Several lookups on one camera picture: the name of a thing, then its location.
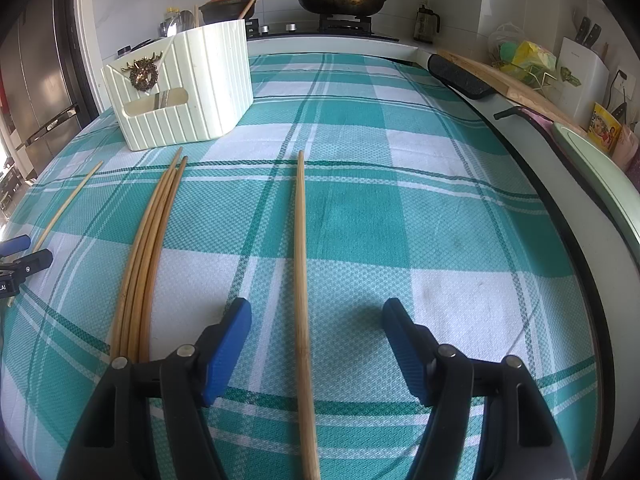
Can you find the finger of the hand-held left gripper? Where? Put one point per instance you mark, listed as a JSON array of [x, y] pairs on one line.
[[15, 245], [37, 259]]

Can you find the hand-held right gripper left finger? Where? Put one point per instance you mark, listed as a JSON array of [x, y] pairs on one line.
[[227, 350]]

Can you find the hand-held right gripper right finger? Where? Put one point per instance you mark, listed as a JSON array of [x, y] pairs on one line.
[[405, 350]]

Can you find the single bamboo chopstick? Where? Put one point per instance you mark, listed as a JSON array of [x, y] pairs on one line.
[[70, 205], [301, 310], [248, 5]]

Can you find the bundle of bamboo chopsticks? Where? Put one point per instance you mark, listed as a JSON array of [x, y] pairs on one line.
[[141, 260]]

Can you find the cream ribbed utensil holder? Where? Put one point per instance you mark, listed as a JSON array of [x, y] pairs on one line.
[[210, 90]]

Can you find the large metal spoon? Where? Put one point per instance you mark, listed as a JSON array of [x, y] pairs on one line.
[[170, 27]]

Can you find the teal checkered tablecloth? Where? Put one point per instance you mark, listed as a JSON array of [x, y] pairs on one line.
[[400, 210]]

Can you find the grey steel refrigerator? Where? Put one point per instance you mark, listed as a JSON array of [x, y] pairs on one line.
[[40, 85]]

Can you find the light green cutting board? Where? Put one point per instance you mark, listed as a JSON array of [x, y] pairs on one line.
[[595, 170]]

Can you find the black speckled pad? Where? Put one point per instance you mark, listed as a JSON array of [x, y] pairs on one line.
[[460, 77]]

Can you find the wooden cutting board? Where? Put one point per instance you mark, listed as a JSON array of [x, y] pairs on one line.
[[515, 92]]

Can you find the yellow cap sauce bottle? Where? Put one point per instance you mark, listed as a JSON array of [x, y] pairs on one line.
[[172, 11]]

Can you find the yellow printed cup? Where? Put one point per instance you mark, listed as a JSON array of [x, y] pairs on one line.
[[605, 130]]

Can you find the pink cup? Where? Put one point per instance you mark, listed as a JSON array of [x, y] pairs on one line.
[[631, 142]]

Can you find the black clay pot red lid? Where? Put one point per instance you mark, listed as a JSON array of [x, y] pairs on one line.
[[225, 10]]

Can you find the white knife block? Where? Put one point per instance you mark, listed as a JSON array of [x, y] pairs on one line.
[[580, 85]]

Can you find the yellow green plastic bags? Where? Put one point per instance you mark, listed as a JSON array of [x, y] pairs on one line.
[[525, 55]]

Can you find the glass french press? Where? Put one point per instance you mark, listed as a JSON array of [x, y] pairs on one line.
[[425, 22]]

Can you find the black gas hob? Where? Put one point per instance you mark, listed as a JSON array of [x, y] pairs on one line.
[[300, 27]]

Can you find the white wall socket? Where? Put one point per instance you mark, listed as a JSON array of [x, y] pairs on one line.
[[620, 80]]

